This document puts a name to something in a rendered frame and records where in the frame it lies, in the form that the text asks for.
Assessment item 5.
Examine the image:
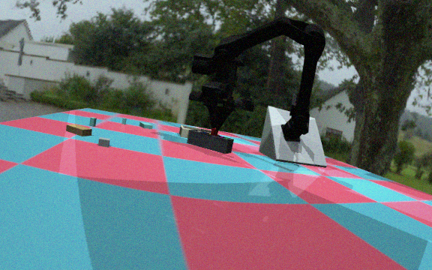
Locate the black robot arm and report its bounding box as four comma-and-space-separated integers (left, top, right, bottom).
192, 16, 326, 142

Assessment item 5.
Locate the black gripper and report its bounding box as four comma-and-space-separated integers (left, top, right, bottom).
189, 76, 254, 131

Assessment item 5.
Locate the cream shallow square tray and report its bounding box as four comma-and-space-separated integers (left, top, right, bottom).
179, 125, 212, 138

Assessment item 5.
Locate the brown rectangular block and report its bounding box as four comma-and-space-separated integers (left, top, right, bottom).
66, 124, 92, 137

